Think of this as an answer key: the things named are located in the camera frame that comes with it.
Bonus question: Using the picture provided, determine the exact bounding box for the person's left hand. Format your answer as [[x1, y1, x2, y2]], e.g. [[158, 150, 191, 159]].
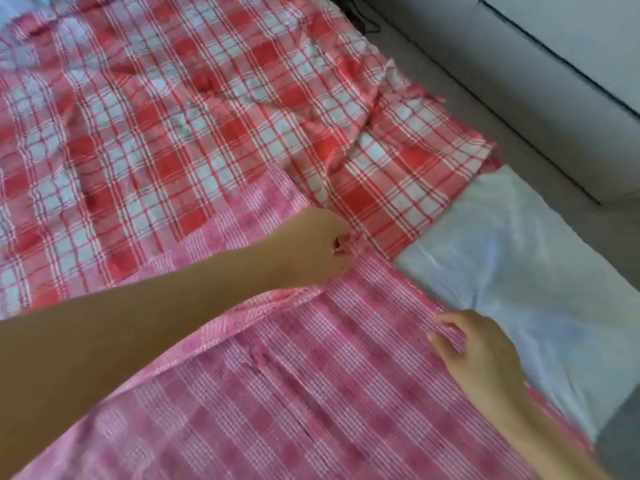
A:
[[260, 205, 360, 292]]

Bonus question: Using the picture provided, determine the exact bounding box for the person's right hand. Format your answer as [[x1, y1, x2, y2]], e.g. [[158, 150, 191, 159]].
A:
[[426, 309, 533, 423]]

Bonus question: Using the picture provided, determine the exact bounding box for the pink gingham sheet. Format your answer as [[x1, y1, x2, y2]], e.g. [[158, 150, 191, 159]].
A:
[[10, 165, 603, 480]]

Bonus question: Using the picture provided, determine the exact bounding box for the red white plaid cloth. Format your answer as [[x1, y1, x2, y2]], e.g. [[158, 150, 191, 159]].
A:
[[0, 0, 498, 322]]

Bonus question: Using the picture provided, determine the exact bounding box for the person's left forearm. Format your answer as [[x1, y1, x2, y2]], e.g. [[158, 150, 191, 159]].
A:
[[0, 247, 301, 478]]

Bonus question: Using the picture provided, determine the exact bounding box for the white bed sheet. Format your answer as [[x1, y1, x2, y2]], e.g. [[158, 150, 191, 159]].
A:
[[392, 163, 640, 446]]

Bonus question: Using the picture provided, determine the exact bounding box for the white wardrobe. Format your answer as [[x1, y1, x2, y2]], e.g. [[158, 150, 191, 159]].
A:
[[358, 0, 640, 209]]

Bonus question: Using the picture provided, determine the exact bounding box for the thin black cable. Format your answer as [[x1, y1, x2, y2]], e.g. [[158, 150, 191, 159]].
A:
[[338, 0, 383, 36]]

